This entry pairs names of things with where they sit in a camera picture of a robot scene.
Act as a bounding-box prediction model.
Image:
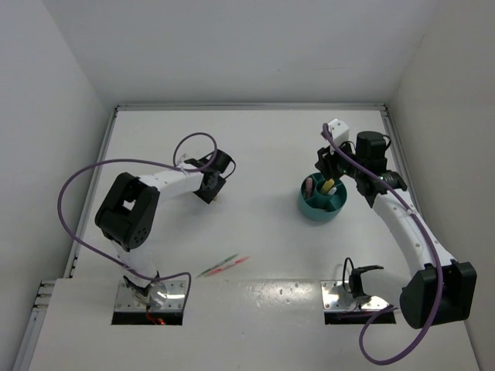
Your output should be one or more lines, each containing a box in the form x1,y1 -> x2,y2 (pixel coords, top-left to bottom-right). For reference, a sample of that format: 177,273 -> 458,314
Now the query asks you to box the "red thin pen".
206,256 -> 250,277

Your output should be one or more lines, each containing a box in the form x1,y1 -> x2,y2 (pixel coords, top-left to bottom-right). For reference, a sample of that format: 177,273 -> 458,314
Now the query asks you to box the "metal base plate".
114,281 -> 186,313
320,280 -> 388,313

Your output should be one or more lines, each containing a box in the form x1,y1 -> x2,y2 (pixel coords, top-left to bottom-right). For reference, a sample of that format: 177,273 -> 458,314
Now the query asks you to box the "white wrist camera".
172,148 -> 189,166
322,118 -> 350,147

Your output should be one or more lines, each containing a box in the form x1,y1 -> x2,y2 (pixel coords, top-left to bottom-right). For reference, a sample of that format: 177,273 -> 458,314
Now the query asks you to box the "green thin pen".
196,254 -> 238,278

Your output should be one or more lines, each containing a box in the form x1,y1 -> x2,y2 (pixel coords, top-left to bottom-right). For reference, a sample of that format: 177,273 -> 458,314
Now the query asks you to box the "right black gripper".
316,136 -> 364,180

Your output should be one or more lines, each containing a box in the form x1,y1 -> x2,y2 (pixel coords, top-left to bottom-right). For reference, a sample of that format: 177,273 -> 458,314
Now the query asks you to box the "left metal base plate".
114,281 -> 186,313

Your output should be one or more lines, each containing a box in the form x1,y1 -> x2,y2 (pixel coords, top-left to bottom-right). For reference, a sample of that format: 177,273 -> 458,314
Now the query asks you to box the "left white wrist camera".
172,148 -> 189,166

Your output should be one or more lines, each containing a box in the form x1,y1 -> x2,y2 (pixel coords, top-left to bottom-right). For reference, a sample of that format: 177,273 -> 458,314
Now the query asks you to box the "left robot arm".
95,150 -> 237,298

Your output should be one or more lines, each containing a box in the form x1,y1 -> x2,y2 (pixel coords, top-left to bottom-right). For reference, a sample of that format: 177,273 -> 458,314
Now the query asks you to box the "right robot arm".
316,126 -> 477,329

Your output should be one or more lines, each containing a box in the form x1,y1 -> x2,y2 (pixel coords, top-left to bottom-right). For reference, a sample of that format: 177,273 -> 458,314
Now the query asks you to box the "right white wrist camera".
322,118 -> 350,147

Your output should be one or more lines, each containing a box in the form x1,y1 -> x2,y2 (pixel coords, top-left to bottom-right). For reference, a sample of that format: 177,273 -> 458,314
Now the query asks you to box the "pink highlighter marker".
305,177 -> 313,199

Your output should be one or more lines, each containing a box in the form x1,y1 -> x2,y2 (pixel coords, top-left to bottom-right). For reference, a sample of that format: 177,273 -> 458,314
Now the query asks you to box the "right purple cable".
320,123 -> 444,365

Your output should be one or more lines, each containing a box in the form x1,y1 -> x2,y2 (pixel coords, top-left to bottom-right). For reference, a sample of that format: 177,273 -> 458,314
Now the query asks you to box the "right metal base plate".
320,280 -> 388,313

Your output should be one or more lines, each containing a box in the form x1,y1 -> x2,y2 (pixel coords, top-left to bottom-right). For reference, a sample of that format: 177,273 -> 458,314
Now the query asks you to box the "yellow highlighter marker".
320,179 -> 335,196

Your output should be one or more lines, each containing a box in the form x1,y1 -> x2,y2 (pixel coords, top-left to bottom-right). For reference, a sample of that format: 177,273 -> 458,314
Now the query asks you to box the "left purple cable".
57,133 -> 218,308

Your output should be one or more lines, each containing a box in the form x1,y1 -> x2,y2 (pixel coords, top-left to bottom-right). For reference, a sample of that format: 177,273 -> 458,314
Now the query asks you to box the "purple cable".
57,133 -> 218,308
320,123 -> 444,365

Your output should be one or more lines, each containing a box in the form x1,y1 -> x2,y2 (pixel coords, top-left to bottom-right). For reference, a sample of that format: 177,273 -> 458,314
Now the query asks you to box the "teal round divided container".
297,172 -> 347,223

